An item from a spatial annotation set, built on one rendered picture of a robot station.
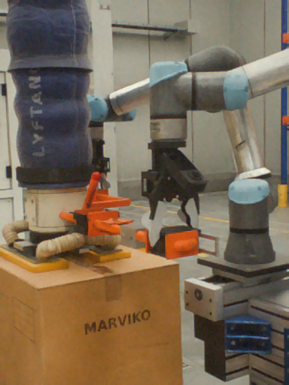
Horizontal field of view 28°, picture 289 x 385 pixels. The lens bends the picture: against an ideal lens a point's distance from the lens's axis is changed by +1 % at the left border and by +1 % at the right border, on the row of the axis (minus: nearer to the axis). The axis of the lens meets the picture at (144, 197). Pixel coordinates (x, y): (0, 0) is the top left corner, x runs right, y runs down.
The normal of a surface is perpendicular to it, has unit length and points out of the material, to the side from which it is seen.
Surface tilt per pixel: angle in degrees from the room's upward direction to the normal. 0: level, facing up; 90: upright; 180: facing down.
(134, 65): 90
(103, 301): 90
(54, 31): 93
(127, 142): 90
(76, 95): 107
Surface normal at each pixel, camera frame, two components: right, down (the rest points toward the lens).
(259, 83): 0.07, 0.44
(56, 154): 0.23, 0.00
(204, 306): -0.83, 0.09
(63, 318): 0.53, 0.07
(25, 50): -0.31, 0.29
